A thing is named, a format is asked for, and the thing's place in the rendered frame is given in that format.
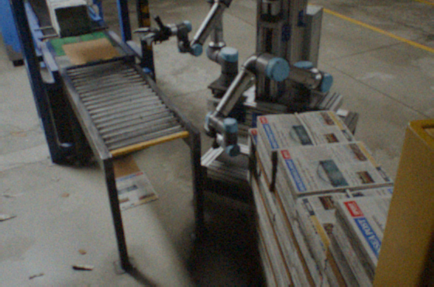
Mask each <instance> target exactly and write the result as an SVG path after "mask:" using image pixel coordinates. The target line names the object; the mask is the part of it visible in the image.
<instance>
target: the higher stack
mask: <svg viewBox="0 0 434 287"><path fill-rule="evenodd" d="M390 204H391V195H371V196H362V197H356V198H349V199H340V200H337V201H336V204H335V207H336V208H335V212H334V220H333V226H334V227H333V229H332V238H331V244H330V245H329V251H330V253H331V255H332V257H333V260H334V262H335V264H336V266H337V268H338V269H339V272H340V275H341V277H342V278H343V281H344V283H345V284H346V287H373V280H374V275H375V271H376V267H377V262H378V255H379V252H380V249H381V243H382V239H383V236H384V227H385V223H386V220H387V217H388V211H389V208H390ZM326 264H327V265H326V267H325V268H326V270H325V274H324V275H323V284H322V287H340V286H339V283H338V282H337V280H336V277H335V276H334V274H333V270H332V269H331V267H330V264H329V263H328V261H327V262H326Z"/></svg>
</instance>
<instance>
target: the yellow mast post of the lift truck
mask: <svg viewBox="0 0 434 287"><path fill-rule="evenodd" d="M426 129H434V119H417V120H412V121H410V123H409V124H408V125H407V130H406V132H405V138H404V142H403V148H402V152H401V157H400V161H399V164H398V170H397V176H396V180H395V183H394V188H393V192H392V195H391V204H390V208H389V211H388V215H387V220H386V223H385V227H384V236H383V239H382V243H381V249H380V252H379V255H378V262H377V267H376V271H375V275H374V280H373V287H434V139H433V138H431V137H430V135H428V134H427V132H426V131H424V130H426Z"/></svg>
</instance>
